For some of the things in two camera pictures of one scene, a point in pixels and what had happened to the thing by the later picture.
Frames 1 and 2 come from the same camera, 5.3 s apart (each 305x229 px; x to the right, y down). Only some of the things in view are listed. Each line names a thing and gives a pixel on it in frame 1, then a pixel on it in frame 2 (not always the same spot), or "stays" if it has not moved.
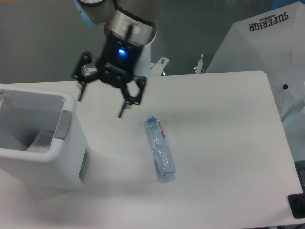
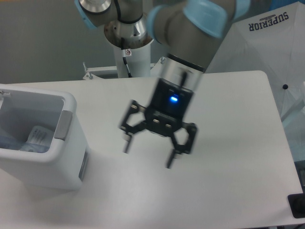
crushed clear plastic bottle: (161, 155) -> (16, 143)
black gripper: (117, 59) -> (170, 103)
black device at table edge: (297, 203) stays
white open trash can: (24, 111) stays
